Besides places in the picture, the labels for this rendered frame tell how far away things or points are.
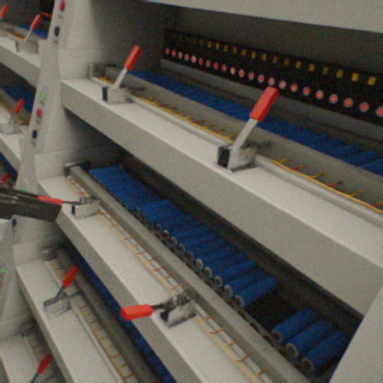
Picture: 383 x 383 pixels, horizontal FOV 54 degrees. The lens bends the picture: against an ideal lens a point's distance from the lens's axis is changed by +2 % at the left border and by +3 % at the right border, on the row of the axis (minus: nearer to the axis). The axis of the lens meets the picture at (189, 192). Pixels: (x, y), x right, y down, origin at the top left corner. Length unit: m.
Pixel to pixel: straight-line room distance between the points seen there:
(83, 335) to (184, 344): 0.29
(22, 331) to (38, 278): 0.17
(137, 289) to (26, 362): 0.47
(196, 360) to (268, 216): 0.18
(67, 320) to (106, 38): 0.51
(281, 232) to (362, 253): 0.07
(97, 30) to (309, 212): 0.54
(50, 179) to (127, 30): 0.32
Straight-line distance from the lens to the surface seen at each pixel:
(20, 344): 0.96
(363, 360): 0.31
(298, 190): 0.37
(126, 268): 0.53
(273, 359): 0.42
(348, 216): 0.34
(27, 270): 0.84
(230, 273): 0.51
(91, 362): 0.66
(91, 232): 0.60
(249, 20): 0.68
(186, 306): 0.45
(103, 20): 0.75
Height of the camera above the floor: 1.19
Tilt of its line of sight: 16 degrees down
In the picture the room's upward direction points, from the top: 20 degrees clockwise
